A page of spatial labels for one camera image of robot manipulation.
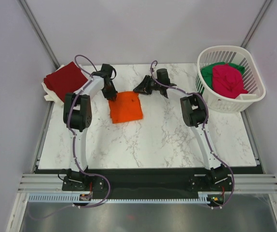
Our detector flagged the white slotted cable duct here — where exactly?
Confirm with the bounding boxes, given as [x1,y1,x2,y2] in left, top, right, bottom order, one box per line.
[27,192,213,204]

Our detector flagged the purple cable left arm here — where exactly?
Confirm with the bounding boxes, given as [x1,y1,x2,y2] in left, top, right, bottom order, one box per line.
[28,54,112,220]

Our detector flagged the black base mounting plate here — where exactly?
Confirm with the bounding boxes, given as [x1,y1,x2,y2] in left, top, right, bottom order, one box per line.
[61,167,233,200]

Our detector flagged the white plastic laundry basket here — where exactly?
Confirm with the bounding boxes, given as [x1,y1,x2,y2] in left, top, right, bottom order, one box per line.
[195,45,266,113]

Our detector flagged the green t shirt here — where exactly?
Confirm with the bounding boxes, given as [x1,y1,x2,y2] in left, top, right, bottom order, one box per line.
[200,62,245,89]

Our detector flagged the orange t shirt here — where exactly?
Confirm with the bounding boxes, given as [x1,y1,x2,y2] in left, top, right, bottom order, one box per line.
[109,91,143,124]

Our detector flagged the folded white t shirt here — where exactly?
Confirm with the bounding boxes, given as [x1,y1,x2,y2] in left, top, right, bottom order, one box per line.
[41,62,83,105]

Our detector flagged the magenta t shirt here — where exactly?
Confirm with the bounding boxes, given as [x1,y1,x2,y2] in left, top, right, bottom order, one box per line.
[212,63,248,99]

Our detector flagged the metal corner post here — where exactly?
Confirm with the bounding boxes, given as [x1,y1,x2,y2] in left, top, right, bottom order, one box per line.
[17,0,60,69]
[241,0,274,48]

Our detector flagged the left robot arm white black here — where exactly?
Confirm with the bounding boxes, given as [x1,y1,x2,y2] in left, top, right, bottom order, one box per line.
[62,64,117,191]

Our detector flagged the metal corner post right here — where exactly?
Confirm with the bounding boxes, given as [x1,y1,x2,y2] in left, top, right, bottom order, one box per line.
[241,0,274,48]

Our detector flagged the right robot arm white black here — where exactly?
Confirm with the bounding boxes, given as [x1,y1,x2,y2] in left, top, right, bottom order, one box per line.
[133,68,235,191]

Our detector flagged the folded dark red t shirt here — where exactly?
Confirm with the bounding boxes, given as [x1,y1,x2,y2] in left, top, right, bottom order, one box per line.
[43,61,90,104]

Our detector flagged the metal corner post left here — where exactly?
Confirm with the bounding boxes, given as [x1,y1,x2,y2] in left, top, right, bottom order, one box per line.
[17,0,60,69]

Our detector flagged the aluminium rail frame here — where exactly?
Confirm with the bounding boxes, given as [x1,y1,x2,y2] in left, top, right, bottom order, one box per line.
[18,174,277,194]

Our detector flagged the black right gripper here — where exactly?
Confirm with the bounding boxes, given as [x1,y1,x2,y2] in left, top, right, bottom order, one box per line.
[133,75,161,95]

